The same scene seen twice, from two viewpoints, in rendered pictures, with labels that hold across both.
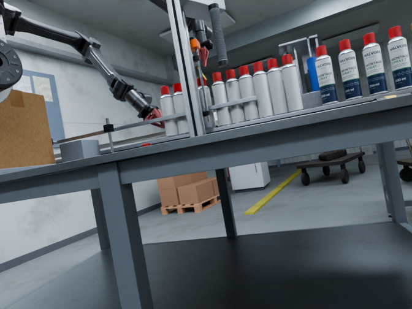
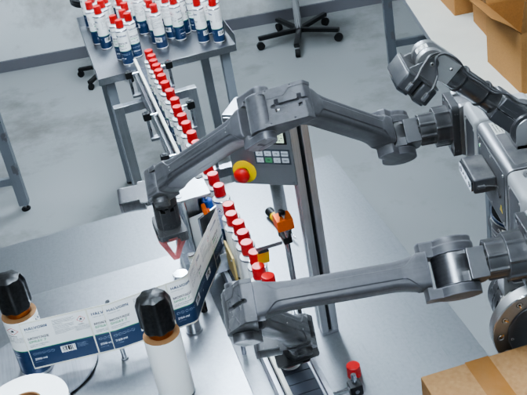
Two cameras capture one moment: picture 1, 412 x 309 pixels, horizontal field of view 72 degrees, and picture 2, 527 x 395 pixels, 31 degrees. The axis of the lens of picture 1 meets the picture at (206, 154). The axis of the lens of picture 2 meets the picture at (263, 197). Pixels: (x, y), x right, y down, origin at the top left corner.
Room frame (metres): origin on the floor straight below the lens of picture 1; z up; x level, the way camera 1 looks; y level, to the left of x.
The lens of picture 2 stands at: (1.94, 1.74, 2.44)
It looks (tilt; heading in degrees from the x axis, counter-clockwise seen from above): 31 degrees down; 244
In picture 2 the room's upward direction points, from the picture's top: 11 degrees counter-clockwise
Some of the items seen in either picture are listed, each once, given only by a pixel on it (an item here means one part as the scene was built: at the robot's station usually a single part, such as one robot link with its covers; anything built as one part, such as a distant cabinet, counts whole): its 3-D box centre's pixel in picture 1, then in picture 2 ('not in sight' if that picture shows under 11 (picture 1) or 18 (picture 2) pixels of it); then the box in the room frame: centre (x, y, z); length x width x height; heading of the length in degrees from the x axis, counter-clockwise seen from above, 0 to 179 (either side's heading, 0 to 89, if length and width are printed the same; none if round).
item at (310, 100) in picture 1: (303, 78); (197, 226); (1.09, -0.42, 1.01); 0.14 x 0.13 x 0.26; 74
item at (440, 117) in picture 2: not in sight; (436, 126); (0.77, 0.29, 1.45); 0.09 x 0.08 x 0.12; 63
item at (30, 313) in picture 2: not in sight; (22, 322); (1.64, -0.31, 1.04); 0.09 x 0.09 x 0.29
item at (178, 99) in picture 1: (181, 109); not in sight; (1.13, 0.07, 0.98); 0.05 x 0.05 x 0.20
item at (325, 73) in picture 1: (325, 76); (224, 214); (0.98, -0.45, 0.98); 0.05 x 0.05 x 0.20
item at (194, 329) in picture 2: not in sight; (187, 302); (1.26, -0.17, 0.97); 0.05 x 0.05 x 0.19
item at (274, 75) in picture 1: (276, 87); (237, 244); (1.03, -0.29, 0.98); 0.05 x 0.05 x 0.20
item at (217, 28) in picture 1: (218, 35); (278, 200); (0.97, -0.11, 1.18); 0.04 x 0.04 x 0.21
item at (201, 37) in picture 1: (200, 40); (167, 216); (1.29, -0.06, 1.30); 0.10 x 0.07 x 0.07; 75
